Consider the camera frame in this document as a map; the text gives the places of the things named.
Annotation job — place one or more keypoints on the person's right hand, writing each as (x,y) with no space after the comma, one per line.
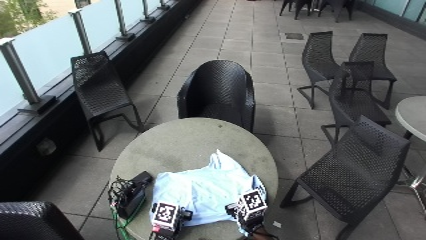
(248,220)

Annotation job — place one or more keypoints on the person's left hand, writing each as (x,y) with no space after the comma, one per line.
(187,214)

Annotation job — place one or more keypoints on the light blue cloth garment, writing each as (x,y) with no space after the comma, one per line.
(208,190)

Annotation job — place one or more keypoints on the white marker cube on left glove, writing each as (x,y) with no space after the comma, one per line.
(166,214)

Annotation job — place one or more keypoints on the white marker cube on glove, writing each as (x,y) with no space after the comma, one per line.
(166,214)
(253,201)

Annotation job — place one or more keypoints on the white marker cube on right glove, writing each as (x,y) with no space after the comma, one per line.
(253,201)

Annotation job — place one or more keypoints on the small white paper scrap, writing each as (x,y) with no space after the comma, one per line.
(277,224)

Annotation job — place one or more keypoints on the black perforated side chair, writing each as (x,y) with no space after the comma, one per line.
(355,170)
(355,100)
(100,90)
(373,53)
(320,60)

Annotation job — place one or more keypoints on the black woven armchair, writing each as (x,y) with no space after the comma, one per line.
(31,221)
(217,90)

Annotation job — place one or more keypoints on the round white table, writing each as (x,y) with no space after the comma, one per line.
(414,115)

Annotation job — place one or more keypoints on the square floor drain cover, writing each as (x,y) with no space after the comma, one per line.
(295,36)

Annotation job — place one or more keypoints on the frosted glass railing panels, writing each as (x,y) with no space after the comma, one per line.
(48,50)

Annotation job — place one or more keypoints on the black chairs in distance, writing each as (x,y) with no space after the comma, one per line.
(317,5)

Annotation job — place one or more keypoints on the grey wall fixture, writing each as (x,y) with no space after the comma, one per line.
(46,146)

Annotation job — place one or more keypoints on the metal railing post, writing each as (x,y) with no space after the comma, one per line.
(147,11)
(82,31)
(122,20)
(20,71)

